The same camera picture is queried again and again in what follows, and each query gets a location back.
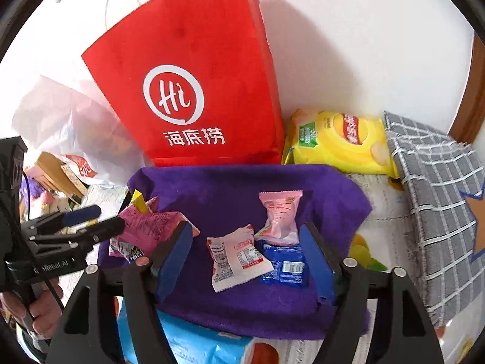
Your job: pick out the red paper shopping bag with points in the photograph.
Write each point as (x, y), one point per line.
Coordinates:
(193, 82)

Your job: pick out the brown door frame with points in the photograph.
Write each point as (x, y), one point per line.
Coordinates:
(470, 114)

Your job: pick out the pink peach candy packet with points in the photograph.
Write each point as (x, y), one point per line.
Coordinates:
(280, 228)

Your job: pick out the white red snack packet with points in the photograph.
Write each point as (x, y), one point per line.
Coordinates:
(236, 259)

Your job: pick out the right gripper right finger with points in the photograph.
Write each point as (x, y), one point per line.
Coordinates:
(402, 331)

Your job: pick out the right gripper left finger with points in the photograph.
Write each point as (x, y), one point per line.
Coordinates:
(88, 330)

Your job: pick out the yellow chips bag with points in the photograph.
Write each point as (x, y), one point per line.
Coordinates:
(352, 144)

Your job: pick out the magenta snack packet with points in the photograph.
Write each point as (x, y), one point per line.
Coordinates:
(143, 232)

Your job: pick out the grey plaid star pouch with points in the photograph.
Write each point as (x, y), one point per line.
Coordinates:
(440, 176)

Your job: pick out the person left hand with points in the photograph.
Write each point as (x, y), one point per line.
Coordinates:
(45, 310)

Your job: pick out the purple towel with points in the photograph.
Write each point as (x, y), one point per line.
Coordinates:
(220, 199)

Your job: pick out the blue tissue pack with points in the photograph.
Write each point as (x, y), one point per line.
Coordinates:
(196, 344)

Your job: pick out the white Miniso plastic bag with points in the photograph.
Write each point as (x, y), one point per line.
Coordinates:
(79, 131)

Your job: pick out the blue snack packet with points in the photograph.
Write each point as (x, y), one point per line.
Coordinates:
(289, 265)

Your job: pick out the wooden furniture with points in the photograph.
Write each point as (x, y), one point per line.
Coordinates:
(54, 175)

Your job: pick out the yellow snack packet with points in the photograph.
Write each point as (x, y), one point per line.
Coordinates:
(138, 201)

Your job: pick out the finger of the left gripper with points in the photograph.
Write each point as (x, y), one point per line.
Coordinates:
(44, 233)
(72, 214)

